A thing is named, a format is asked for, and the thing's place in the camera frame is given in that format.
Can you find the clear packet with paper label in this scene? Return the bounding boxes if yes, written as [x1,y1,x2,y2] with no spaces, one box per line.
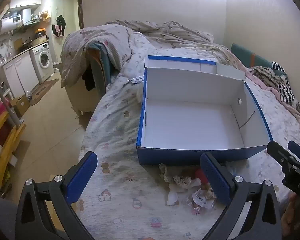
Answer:
[186,189,217,209]

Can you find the dark door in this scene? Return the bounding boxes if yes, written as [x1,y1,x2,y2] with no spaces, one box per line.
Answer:
[77,0,84,29]

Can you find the white base cabinet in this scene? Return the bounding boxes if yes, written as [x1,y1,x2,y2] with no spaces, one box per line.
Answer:
[2,51,40,98]

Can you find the bed with patterned sheet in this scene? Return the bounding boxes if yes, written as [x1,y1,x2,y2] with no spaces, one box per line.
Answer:
[79,30,300,240]

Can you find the black garment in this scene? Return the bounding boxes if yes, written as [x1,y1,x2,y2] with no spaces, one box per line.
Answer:
[81,66,97,92]

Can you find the grey printed duvet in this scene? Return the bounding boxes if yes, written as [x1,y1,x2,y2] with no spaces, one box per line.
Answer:
[61,19,240,110]

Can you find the person's right hand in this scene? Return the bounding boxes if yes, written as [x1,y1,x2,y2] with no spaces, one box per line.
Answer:
[281,194,300,240]

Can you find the white water heater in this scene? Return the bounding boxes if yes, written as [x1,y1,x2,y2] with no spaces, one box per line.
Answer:
[0,15,23,35]

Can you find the black and white striped cloth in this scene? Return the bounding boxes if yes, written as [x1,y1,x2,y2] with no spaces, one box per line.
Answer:
[271,61,300,124]

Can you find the pink blanket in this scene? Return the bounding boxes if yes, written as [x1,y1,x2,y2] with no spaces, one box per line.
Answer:
[245,67,300,115]

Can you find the white cylinder appliance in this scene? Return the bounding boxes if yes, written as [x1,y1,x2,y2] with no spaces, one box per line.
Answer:
[21,8,32,27]

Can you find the white washing machine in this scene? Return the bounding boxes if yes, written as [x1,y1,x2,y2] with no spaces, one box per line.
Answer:
[29,42,54,83]

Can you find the silver foil packet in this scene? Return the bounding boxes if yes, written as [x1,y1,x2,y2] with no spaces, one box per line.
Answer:
[126,74,146,84]

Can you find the white wall cabinet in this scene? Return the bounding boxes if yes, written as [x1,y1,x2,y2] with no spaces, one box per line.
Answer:
[9,0,42,9]

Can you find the hanging clothes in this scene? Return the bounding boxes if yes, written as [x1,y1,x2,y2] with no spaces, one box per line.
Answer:
[52,15,66,37]

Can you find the striped knitted pillow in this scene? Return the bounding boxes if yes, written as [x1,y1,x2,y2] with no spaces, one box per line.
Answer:
[251,65,294,98]

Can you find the cream plush toy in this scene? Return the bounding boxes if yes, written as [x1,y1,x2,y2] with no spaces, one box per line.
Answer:
[159,163,192,193]

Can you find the teal padded footboard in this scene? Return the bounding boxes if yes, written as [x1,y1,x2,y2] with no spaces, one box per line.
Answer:
[87,42,120,93]

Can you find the brown cardboard box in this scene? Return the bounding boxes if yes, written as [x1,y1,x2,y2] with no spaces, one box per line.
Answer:
[11,94,30,117]

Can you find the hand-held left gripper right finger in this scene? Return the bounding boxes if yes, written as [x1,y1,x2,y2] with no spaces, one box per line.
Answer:
[199,152,283,240]

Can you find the wooden staircase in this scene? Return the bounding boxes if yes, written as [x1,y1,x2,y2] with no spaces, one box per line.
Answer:
[0,97,27,188]

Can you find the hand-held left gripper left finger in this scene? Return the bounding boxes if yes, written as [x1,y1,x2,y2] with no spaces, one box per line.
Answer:
[15,151,98,240]

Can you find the blue and white cardboard box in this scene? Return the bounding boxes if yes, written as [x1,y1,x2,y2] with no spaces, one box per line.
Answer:
[136,55,274,166]

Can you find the teal padded headboard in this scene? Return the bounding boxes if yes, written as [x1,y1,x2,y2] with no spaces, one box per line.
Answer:
[231,43,285,78]

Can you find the brown floor rug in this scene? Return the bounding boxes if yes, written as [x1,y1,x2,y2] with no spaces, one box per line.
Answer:
[29,78,60,106]

